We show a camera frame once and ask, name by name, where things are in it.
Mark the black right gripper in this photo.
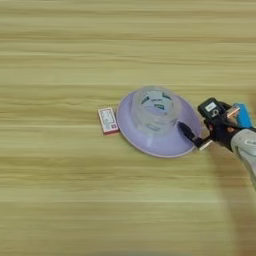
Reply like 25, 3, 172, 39
177, 101, 243, 152

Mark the purple round plate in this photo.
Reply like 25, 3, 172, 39
116, 87, 204, 159

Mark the clear tape roll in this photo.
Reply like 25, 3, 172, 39
131, 85, 183, 136

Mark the small red white box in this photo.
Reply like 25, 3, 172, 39
97, 106, 120, 136

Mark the blue rectangular block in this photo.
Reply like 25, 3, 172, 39
232, 102, 254, 130

